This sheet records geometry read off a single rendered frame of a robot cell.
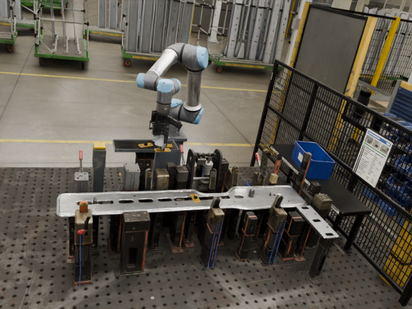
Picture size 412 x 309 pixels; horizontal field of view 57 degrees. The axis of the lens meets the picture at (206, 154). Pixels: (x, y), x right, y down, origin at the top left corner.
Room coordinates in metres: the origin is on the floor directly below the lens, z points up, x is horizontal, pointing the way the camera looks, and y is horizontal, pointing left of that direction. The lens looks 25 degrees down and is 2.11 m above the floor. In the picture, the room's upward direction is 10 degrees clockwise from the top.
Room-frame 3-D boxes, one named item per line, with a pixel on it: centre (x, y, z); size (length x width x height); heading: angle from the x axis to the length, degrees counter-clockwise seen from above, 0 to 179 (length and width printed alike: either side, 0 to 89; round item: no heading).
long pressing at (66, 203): (1.75, 0.03, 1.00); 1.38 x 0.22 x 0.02; 112
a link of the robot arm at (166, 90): (1.76, 0.25, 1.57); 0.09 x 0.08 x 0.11; 170
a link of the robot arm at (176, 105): (2.38, 0.27, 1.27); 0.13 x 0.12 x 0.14; 80
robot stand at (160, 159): (2.38, 0.27, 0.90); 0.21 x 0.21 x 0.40; 21
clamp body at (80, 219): (1.37, 0.49, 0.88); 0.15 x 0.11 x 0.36; 22
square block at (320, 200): (1.92, -0.72, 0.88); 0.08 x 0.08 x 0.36; 22
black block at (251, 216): (1.71, -0.30, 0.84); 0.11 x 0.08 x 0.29; 22
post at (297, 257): (1.81, -0.63, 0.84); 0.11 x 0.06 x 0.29; 22
